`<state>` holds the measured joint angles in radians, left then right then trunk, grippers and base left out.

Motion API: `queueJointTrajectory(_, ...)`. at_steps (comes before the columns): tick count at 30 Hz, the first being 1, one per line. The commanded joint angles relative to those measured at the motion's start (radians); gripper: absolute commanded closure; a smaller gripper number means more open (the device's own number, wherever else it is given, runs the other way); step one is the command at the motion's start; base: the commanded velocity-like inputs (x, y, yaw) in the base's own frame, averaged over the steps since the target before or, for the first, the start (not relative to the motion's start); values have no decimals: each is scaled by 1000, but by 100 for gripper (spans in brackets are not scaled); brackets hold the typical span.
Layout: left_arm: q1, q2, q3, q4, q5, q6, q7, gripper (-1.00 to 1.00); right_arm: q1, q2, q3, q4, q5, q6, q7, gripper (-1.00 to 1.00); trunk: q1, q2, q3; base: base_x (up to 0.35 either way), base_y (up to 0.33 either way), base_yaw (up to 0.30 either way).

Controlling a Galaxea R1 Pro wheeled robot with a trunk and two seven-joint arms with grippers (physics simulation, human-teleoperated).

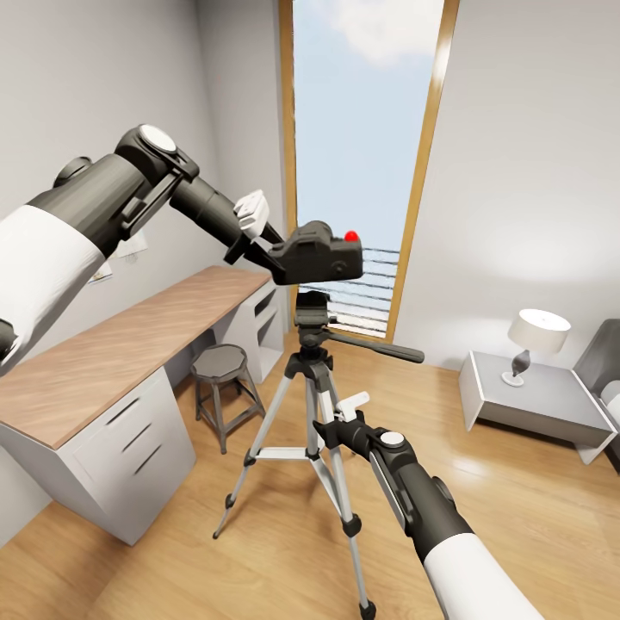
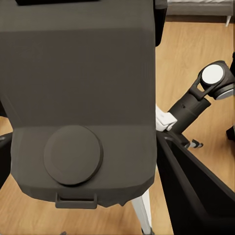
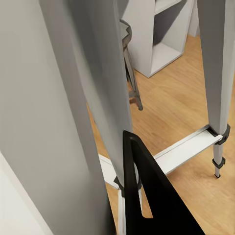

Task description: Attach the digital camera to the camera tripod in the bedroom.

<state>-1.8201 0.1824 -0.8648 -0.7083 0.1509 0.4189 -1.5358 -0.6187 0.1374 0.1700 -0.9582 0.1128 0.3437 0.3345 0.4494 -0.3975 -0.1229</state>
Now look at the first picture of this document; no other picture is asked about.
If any camera tripod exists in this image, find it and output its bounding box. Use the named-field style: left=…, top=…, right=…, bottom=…
left=213, top=290, right=425, bottom=620

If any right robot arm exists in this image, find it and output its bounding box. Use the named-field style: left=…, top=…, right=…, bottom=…
left=313, top=391, right=545, bottom=620

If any digital camera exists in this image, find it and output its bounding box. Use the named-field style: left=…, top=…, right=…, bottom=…
left=268, top=220, right=363, bottom=286

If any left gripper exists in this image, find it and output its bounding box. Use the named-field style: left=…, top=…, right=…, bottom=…
left=194, top=190, right=285, bottom=275

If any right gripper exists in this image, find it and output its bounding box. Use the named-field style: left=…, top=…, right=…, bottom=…
left=313, top=410, right=366, bottom=453

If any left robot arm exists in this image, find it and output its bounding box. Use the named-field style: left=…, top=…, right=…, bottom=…
left=0, top=124, right=285, bottom=378

